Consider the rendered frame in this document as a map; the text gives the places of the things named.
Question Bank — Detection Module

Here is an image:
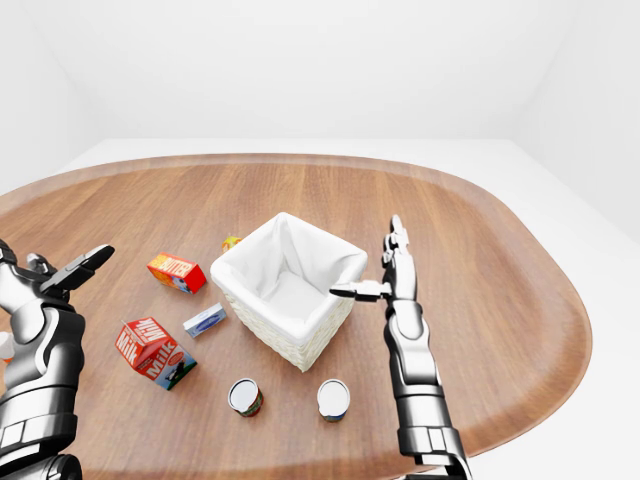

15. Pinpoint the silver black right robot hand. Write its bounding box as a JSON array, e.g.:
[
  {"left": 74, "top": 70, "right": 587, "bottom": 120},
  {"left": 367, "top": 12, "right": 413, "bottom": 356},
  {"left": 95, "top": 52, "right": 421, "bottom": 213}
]
[{"left": 329, "top": 214, "right": 433, "bottom": 358}]

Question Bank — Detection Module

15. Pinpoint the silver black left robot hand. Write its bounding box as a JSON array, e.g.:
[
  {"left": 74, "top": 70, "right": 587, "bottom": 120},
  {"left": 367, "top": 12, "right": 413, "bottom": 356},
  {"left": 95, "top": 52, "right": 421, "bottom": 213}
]
[{"left": 0, "top": 238, "right": 117, "bottom": 362}]

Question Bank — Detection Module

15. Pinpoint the white woven basket with liner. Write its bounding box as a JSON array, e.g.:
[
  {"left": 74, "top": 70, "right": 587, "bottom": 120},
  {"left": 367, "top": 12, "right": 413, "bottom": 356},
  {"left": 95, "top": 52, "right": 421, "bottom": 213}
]
[{"left": 209, "top": 211, "right": 369, "bottom": 373}]

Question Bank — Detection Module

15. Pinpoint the blue white label tin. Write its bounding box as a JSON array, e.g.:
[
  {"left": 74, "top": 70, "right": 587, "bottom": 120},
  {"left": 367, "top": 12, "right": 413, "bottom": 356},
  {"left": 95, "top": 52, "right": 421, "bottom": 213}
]
[{"left": 316, "top": 378, "right": 352, "bottom": 423}]

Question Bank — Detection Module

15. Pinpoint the red milk carton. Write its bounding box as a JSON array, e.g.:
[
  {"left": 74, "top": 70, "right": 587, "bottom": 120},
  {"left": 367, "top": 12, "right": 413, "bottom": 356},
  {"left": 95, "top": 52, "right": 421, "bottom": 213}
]
[{"left": 114, "top": 316, "right": 198, "bottom": 392}]

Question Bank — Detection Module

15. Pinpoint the red orange butter box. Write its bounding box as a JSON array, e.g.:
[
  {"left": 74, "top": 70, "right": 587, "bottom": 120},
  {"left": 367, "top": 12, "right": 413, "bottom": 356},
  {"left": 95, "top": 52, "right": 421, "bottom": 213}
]
[{"left": 146, "top": 251, "right": 208, "bottom": 295}]

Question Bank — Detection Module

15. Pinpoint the small white blue box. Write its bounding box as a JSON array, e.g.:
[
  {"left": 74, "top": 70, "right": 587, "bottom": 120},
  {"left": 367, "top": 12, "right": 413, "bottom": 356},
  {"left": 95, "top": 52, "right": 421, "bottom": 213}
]
[{"left": 182, "top": 302, "right": 228, "bottom": 340}]

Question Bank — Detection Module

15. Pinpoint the red green label tin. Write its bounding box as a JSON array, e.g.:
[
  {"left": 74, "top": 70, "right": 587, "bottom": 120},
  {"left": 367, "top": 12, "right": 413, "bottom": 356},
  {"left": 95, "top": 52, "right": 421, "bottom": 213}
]
[{"left": 227, "top": 377, "right": 265, "bottom": 419}]

